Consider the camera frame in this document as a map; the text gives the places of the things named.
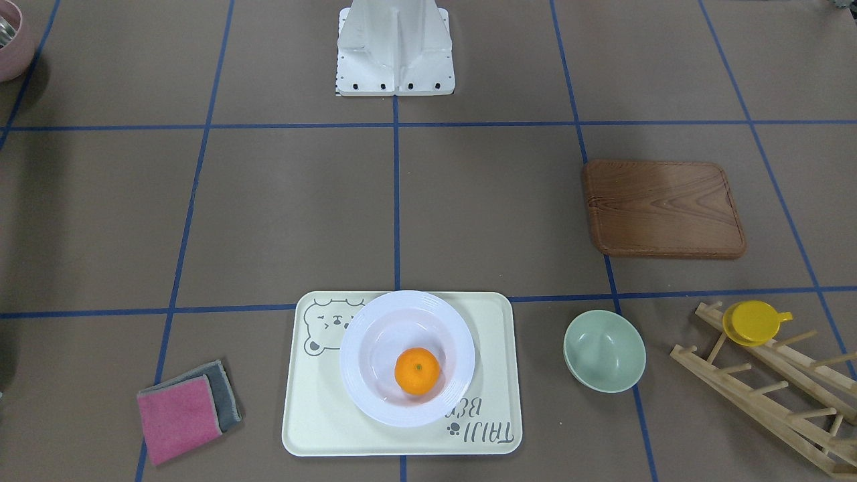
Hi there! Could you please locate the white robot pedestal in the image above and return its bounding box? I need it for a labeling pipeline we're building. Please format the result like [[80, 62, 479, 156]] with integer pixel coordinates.
[[335, 1, 456, 97]]

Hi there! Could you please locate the white plate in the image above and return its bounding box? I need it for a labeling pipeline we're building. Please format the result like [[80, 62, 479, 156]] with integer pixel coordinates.
[[339, 291, 475, 428]]

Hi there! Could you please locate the metal spoon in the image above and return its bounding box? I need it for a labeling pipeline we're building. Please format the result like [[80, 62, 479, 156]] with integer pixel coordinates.
[[0, 15, 17, 48]]

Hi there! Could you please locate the wooden drying rack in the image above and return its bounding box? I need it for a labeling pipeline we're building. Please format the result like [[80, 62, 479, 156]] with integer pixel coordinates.
[[670, 302, 856, 481]]

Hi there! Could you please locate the orange fruit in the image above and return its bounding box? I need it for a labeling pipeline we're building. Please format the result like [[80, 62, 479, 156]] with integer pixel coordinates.
[[394, 347, 442, 396]]

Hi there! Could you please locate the yellow mug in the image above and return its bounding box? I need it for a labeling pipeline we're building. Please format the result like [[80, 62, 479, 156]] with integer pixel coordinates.
[[720, 300, 793, 347]]

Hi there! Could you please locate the green bowl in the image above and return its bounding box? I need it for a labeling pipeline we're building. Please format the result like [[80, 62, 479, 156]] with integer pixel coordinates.
[[562, 309, 647, 394]]

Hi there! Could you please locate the cream bear tray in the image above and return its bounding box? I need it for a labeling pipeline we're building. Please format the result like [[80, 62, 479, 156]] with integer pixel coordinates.
[[282, 292, 523, 457]]

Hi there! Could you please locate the brown wooden tray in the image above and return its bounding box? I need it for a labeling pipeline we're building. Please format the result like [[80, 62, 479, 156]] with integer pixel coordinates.
[[582, 159, 747, 259]]

